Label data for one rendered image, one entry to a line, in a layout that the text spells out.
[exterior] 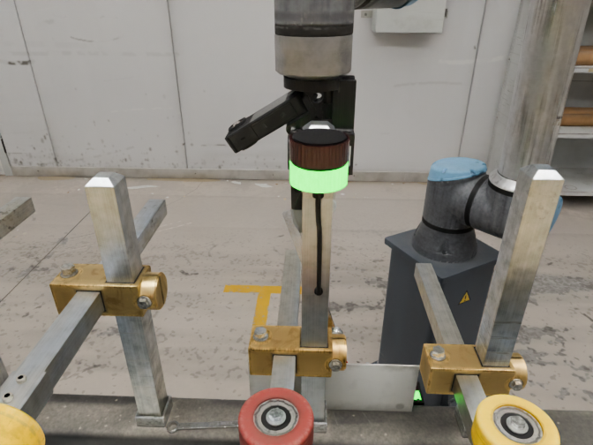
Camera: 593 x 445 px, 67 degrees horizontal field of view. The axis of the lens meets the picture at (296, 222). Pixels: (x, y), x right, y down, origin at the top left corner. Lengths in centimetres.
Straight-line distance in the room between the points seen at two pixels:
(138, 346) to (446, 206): 90
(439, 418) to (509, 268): 31
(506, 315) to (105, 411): 62
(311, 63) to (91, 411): 63
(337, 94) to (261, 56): 265
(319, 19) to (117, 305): 42
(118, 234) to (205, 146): 285
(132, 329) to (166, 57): 279
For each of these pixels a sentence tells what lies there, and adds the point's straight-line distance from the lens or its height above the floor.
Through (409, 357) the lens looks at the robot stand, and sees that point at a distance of 157.
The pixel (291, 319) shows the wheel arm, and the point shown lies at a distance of 69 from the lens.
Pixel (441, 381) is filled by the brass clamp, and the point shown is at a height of 82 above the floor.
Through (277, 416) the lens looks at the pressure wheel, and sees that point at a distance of 51.
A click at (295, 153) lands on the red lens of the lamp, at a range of 44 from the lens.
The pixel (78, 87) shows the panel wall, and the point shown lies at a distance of 361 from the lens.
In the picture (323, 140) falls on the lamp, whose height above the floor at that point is 118.
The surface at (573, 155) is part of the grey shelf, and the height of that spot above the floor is 23.
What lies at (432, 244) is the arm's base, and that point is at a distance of 135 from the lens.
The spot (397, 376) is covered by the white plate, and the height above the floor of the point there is 78.
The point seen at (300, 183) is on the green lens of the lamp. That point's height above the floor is 114.
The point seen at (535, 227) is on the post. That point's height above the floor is 106.
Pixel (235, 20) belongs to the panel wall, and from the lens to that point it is 320.
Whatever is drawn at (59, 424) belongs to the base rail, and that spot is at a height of 70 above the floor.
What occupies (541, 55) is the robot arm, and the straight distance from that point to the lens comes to 112.
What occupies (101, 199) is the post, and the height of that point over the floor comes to 109.
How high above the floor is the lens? 131
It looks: 28 degrees down
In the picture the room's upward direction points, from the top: straight up
